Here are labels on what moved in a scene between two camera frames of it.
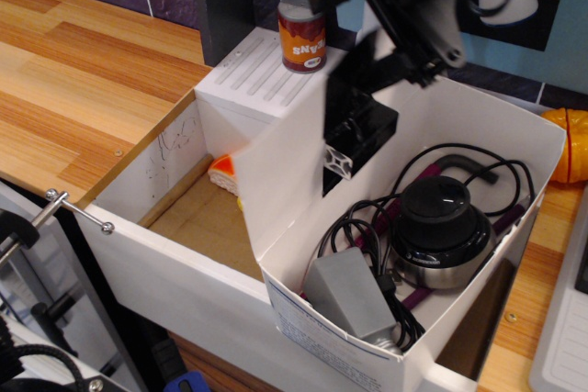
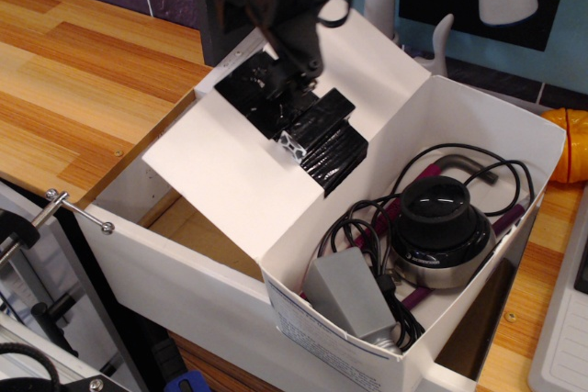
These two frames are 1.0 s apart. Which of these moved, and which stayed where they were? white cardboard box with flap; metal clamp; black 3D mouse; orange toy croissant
Moved: white cardboard box with flap
Stayed: orange toy croissant; black 3D mouse; metal clamp
